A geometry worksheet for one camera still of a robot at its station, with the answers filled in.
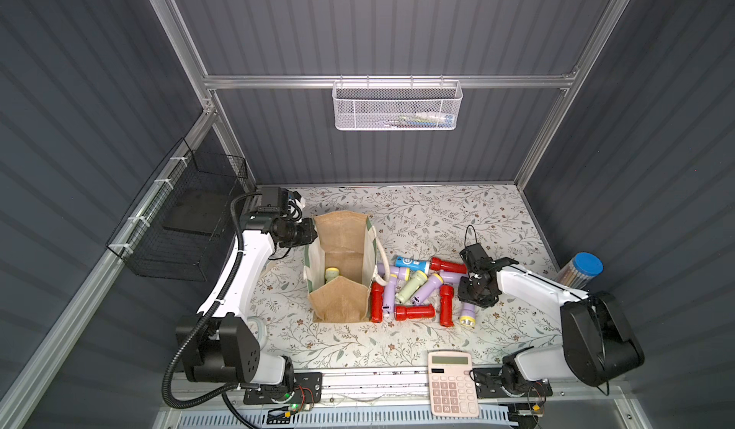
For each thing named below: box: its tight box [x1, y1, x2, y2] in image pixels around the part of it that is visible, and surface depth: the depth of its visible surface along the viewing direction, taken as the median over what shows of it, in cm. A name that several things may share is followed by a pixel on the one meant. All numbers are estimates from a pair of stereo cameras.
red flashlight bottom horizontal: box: [394, 304, 436, 321], surface depth 85 cm
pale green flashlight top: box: [325, 267, 340, 285], surface depth 93 cm
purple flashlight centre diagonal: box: [411, 272, 445, 307], surface depth 91 cm
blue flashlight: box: [393, 255, 430, 274], surface depth 96 cm
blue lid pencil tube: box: [555, 251, 604, 290], surface depth 77 cm
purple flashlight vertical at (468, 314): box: [459, 301, 477, 327], surface depth 84 cm
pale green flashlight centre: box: [395, 270, 428, 304], surface depth 91 cm
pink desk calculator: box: [427, 351, 480, 418], surface depth 74 cm
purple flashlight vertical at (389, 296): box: [381, 266, 400, 314], surface depth 89 cm
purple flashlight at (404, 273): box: [377, 262, 411, 282], surface depth 93 cm
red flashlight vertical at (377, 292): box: [370, 280, 385, 323], surface depth 87 cm
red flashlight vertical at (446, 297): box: [439, 283, 455, 328], surface depth 88 cm
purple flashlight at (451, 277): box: [433, 270, 469, 285], surface depth 93 cm
